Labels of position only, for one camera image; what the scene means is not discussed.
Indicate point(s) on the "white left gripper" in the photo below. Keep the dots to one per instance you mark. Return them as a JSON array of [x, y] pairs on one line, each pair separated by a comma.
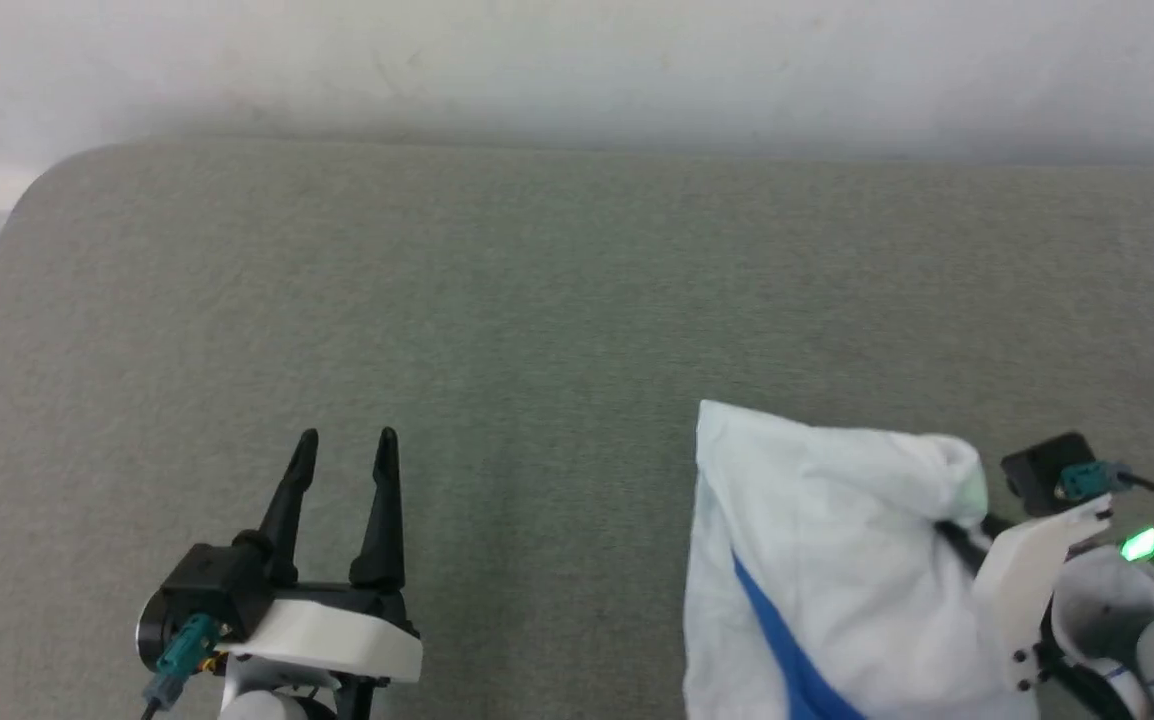
[[337, 640]]

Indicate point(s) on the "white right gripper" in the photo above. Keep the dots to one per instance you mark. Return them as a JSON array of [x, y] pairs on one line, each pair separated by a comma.
[[1022, 580]]

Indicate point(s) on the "blue and white T-shirt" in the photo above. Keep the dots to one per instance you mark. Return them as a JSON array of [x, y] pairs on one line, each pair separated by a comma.
[[837, 520]]

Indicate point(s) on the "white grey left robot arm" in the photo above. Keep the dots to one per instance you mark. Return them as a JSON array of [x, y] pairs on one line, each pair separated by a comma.
[[267, 700]]

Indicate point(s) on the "black round left gripper motor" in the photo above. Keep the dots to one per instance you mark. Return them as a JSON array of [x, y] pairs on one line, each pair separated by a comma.
[[149, 635]]

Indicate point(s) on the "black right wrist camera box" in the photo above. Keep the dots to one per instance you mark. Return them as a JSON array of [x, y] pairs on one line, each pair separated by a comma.
[[1037, 470]]

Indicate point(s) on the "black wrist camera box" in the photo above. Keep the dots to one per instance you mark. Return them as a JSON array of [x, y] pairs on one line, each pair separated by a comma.
[[217, 585], [1037, 470]]

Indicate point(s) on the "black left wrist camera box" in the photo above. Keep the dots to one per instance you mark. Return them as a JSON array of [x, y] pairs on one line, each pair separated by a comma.
[[217, 585]]

